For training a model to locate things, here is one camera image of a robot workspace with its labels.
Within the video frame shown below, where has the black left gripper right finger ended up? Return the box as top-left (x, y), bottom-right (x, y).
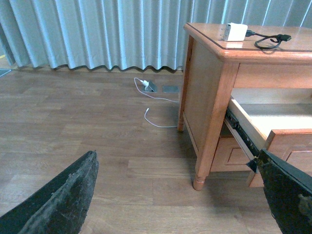
top-left (247, 149), bottom-right (312, 234)

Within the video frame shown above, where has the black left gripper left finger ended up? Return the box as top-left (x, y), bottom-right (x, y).
top-left (0, 151), bottom-right (99, 234)

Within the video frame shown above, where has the wooden drawer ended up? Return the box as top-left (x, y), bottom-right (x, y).
top-left (224, 97), bottom-right (312, 175)
top-left (211, 136), bottom-right (251, 172)

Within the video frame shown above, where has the black charger cable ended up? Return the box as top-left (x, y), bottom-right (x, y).
top-left (246, 29), bottom-right (292, 52)

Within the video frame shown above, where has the white charger adapter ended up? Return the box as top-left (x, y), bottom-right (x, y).
top-left (221, 22), bottom-right (248, 42)

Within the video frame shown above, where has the white floor charger plug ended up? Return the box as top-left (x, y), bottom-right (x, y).
top-left (140, 80), bottom-right (149, 87)

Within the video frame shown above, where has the light wooden nightstand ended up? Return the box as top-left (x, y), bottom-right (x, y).
top-left (177, 23), bottom-right (312, 190)

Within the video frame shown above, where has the open metal floor socket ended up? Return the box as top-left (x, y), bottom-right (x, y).
top-left (142, 81), bottom-right (157, 93)

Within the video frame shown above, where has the closed metal floor socket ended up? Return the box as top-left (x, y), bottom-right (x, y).
top-left (162, 85), bottom-right (179, 93)

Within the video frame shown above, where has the light blue curtain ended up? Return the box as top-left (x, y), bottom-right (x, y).
top-left (0, 0), bottom-right (312, 69)

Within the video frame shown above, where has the white floor cable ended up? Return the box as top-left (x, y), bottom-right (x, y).
top-left (134, 77), bottom-right (180, 129)

